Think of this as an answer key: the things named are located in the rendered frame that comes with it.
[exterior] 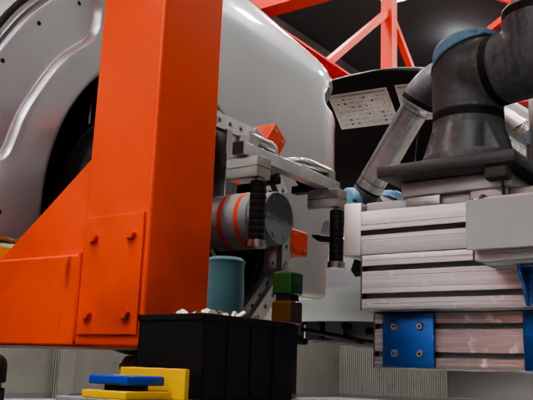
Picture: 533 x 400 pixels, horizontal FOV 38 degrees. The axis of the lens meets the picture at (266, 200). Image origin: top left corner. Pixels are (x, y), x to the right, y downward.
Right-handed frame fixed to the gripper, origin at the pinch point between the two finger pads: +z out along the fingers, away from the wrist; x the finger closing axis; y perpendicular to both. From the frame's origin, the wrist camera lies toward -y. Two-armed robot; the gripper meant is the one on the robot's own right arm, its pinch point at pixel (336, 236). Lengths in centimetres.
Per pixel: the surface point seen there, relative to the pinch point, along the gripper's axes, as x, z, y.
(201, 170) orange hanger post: 9, 64, 1
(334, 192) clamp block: 0.6, 2.7, 10.7
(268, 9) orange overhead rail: -228, -279, 240
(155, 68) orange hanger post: 8, 76, 16
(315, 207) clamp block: -4.9, 2.6, 7.4
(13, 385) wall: -840, -543, -65
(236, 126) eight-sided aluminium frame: -20.5, 16.8, 27.3
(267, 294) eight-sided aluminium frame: -20.5, 0.2, -13.9
